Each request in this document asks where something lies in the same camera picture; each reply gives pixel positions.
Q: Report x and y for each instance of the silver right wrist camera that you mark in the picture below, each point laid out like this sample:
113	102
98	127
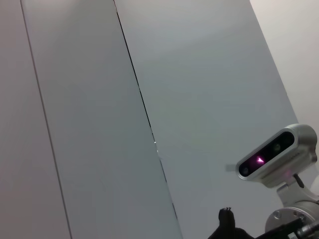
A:
299	139

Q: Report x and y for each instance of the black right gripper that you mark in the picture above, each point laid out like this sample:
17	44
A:
281	231

